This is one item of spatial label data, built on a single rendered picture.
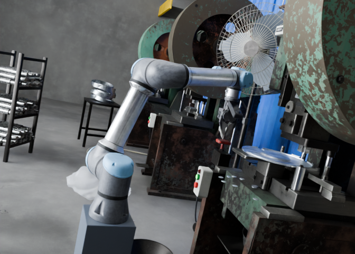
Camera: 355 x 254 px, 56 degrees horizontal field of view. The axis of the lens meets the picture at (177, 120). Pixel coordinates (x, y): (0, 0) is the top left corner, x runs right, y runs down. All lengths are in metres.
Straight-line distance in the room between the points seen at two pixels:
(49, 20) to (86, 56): 1.05
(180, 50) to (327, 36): 1.79
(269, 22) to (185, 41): 0.71
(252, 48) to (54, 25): 6.17
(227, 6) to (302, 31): 1.79
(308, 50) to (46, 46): 7.20
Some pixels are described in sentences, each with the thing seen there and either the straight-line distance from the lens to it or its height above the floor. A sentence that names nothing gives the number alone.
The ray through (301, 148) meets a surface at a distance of 1.51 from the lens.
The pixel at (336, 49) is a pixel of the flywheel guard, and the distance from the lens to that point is 0.96.
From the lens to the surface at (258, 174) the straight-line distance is 1.47.
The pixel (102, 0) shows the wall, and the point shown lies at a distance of 7.94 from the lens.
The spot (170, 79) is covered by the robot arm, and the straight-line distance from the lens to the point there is 1.29.
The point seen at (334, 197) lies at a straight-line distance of 1.35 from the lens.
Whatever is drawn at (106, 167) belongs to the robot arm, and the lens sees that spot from 1.26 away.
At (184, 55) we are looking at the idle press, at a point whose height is 1.20.
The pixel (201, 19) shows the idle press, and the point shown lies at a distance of 2.68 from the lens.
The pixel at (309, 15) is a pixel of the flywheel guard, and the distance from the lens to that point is 0.98.
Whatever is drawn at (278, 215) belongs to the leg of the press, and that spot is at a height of 0.64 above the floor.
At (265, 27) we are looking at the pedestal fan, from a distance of 2.19.
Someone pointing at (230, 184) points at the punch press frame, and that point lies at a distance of 1.56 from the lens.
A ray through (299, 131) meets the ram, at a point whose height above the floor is 0.91.
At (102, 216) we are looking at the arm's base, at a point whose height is 0.47.
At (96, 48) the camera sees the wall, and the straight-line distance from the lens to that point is 7.83.
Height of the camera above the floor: 1.01
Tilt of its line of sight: 7 degrees down
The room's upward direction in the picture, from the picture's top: 12 degrees clockwise
